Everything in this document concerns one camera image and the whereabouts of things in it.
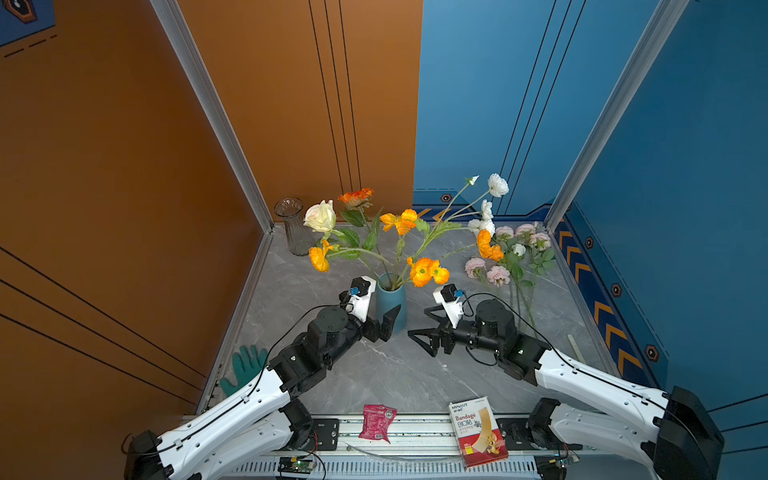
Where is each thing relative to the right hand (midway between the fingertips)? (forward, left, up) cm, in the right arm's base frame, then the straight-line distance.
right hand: (416, 324), depth 72 cm
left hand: (+4, +8, +5) cm, 10 cm away
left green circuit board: (-26, +27, -19) cm, 42 cm away
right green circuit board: (-25, -35, -19) cm, 47 cm away
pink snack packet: (-17, +10, -18) cm, 27 cm away
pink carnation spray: (+29, -22, -15) cm, 40 cm away
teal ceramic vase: (+9, +6, 0) cm, 11 cm away
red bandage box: (-22, -14, -16) cm, 31 cm away
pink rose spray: (+38, -42, -17) cm, 59 cm away
